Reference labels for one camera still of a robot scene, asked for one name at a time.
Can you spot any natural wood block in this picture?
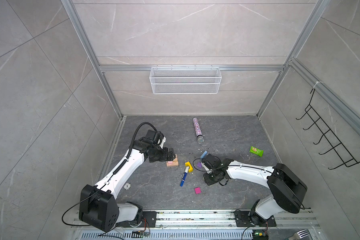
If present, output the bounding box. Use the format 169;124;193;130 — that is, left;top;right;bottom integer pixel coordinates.
166;161;179;167

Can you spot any light blue block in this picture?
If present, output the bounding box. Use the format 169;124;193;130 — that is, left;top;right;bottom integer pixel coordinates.
200;151;208;159

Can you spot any yellow arch block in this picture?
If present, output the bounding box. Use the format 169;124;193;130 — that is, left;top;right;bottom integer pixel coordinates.
185;162;194;173

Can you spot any blue white marker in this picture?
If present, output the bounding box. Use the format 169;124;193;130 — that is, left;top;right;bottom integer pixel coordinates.
180;166;190;187

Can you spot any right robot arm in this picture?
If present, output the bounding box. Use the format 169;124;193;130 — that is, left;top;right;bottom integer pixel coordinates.
202;154;308;225

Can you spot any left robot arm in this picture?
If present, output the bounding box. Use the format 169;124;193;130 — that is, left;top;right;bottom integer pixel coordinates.
79;130;175;232

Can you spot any glitter sprinkle tube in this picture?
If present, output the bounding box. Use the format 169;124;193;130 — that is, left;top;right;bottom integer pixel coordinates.
193;118;204;144

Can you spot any small white gear piece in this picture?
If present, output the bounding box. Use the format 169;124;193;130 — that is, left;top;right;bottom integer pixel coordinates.
124;183;131;190

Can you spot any green circuit board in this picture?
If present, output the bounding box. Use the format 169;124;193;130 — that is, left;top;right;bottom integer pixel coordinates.
252;231;269;240

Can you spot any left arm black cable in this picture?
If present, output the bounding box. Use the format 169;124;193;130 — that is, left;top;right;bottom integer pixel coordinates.
61;121;158;227

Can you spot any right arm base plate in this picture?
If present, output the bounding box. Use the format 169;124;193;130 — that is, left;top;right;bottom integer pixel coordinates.
233;210;277;227

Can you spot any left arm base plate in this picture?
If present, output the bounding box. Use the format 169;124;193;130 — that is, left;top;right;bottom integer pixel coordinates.
116;211;157;228

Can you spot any white wire mesh basket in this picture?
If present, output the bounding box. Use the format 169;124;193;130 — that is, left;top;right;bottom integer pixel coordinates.
150;67;222;95

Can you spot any black wire hook rack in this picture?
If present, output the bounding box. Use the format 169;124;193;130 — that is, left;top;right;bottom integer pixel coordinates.
296;89;360;170

